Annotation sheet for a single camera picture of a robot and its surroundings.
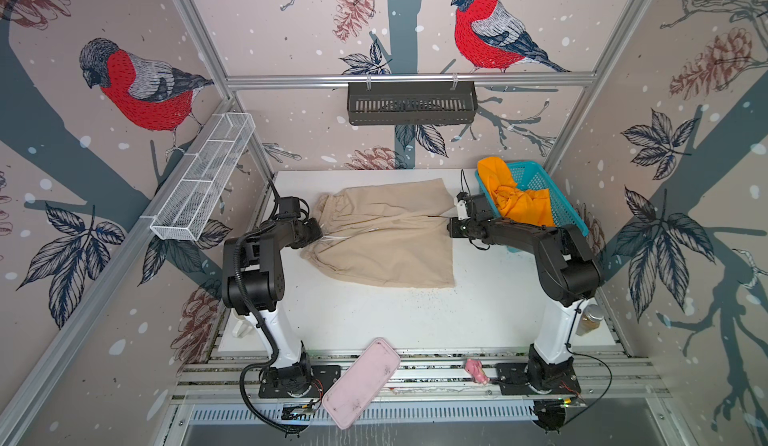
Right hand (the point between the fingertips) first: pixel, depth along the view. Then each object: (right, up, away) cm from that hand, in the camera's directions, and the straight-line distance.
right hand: (449, 227), depth 101 cm
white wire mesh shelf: (-70, +7, -30) cm, 77 cm away
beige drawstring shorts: (-21, -2, -4) cm, 21 cm away
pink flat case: (-30, -37, -31) cm, 57 cm away
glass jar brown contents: (+31, -21, -27) cm, 46 cm away
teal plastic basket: (+34, +19, +9) cm, 40 cm away
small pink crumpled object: (+1, -32, -29) cm, 43 cm away
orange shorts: (+27, +7, -1) cm, 28 cm away
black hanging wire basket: (-15, +45, +5) cm, 47 cm away
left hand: (-46, -1, -2) cm, 46 cm away
